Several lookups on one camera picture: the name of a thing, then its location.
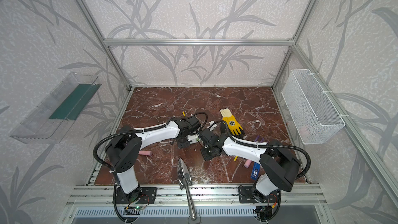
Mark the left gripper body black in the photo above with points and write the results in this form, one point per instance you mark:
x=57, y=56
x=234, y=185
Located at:
x=185, y=140

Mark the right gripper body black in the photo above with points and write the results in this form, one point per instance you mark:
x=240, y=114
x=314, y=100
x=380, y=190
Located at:
x=207, y=150

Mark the red white remote control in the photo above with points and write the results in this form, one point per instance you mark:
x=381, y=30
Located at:
x=192, y=139

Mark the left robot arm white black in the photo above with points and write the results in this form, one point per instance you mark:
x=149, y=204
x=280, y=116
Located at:
x=119, y=151

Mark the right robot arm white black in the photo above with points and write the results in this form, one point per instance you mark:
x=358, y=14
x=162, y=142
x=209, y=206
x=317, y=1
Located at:
x=282, y=164

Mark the white battery cover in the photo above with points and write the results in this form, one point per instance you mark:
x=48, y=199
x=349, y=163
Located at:
x=212, y=123

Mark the yellow work glove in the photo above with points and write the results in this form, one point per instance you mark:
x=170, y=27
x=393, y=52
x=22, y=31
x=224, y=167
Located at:
x=234, y=127

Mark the pink cylinder right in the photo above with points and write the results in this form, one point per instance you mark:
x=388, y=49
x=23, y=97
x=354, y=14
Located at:
x=247, y=163

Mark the pink cylinder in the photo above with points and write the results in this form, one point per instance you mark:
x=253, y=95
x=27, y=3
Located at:
x=145, y=153
x=247, y=163

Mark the pink cylinder left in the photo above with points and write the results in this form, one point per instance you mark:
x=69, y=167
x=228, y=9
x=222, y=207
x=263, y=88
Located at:
x=145, y=153

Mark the blue lighter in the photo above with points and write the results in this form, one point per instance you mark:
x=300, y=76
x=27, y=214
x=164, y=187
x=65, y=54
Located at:
x=255, y=171

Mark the purple plastic comb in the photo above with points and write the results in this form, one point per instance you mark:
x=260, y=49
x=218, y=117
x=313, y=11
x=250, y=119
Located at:
x=259, y=139

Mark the metal camera pole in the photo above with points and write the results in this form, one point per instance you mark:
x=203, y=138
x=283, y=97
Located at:
x=185, y=181

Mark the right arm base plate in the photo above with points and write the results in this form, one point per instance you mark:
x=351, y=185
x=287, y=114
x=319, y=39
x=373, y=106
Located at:
x=247, y=194

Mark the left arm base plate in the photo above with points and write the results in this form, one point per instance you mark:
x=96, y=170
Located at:
x=141, y=195

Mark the white wire basket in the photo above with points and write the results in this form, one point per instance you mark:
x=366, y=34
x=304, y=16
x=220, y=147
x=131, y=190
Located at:
x=314, y=115

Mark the clear plastic wall shelf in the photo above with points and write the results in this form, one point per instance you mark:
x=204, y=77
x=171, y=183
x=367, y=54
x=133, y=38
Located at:
x=50, y=121

